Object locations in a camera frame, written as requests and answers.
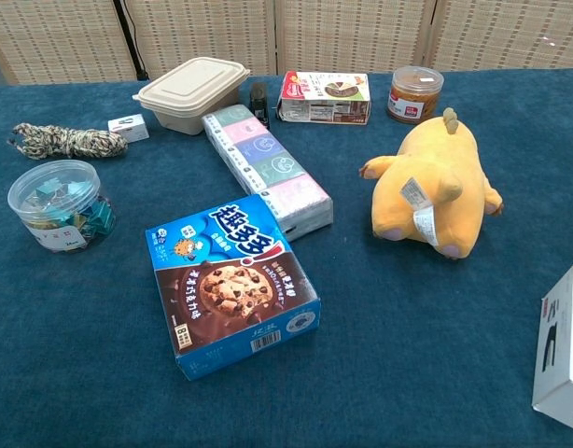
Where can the yellow plush toy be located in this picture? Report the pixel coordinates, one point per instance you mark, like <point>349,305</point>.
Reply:
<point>422,158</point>

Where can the pastel tissue multi-pack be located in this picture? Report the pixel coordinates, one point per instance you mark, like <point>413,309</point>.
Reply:
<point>268,163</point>

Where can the blue chocolate cookie box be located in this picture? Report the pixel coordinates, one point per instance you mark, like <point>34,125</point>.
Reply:
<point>230,289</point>

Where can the white red cake snack box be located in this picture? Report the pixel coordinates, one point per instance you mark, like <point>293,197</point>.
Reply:
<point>324,98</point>

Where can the beige lidded lunch container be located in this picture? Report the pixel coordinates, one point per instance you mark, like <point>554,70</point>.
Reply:
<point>193,91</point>

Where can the blue table cloth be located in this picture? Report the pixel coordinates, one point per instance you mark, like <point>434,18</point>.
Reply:
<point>408,350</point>

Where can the clear jar with brown contents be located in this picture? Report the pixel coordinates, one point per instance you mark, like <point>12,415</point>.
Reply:
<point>412,95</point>

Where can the small white box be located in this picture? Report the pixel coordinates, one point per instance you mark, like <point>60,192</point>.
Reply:
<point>128,128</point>

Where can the bamboo folding screen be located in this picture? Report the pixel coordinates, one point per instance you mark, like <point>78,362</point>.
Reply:
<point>352,32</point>

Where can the clear jar of binder clips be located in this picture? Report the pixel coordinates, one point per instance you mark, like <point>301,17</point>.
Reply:
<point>58,210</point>

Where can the white cardboard product box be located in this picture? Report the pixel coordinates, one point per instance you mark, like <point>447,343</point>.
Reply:
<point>564,354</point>

